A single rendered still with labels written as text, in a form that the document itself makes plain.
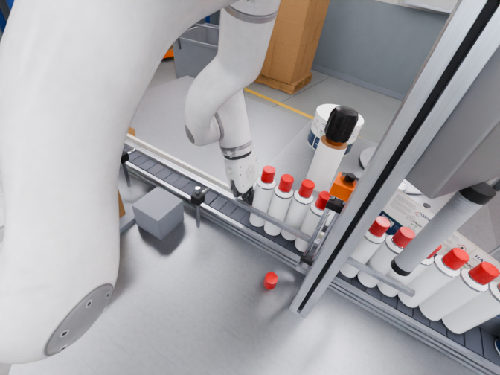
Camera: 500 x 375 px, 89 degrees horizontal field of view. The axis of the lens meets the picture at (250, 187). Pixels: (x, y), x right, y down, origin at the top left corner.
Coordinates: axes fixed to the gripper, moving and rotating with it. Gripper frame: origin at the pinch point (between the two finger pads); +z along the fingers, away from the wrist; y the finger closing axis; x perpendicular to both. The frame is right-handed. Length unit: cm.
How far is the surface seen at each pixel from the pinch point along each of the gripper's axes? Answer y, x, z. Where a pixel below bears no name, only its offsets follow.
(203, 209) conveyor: -5.1, 14.5, 3.7
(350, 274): -3.2, -30.2, 15.5
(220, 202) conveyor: -1.1, 10.3, 3.0
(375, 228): -2.2, -34.7, -0.8
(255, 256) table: -8.5, -4.9, 13.8
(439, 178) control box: -18, -42, -24
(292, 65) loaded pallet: 315, 118, 16
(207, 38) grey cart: 235, 191, -37
